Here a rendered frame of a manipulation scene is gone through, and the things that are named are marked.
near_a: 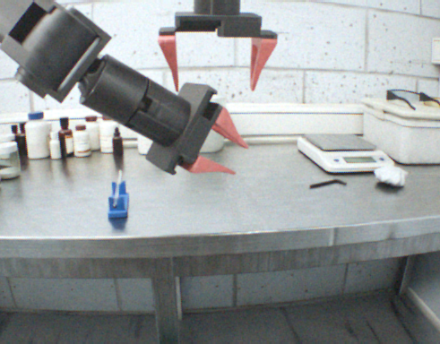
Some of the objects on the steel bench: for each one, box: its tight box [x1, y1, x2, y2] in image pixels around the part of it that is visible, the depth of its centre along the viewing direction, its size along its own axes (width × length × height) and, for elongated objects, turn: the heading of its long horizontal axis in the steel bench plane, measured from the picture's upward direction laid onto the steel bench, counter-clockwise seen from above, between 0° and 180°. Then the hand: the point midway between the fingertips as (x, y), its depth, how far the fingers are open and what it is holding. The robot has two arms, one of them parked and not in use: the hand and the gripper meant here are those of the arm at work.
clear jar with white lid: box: [0, 142, 22, 180], centre depth 83 cm, size 6×6×8 cm
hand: (234, 157), depth 47 cm, fingers open, 3 cm apart
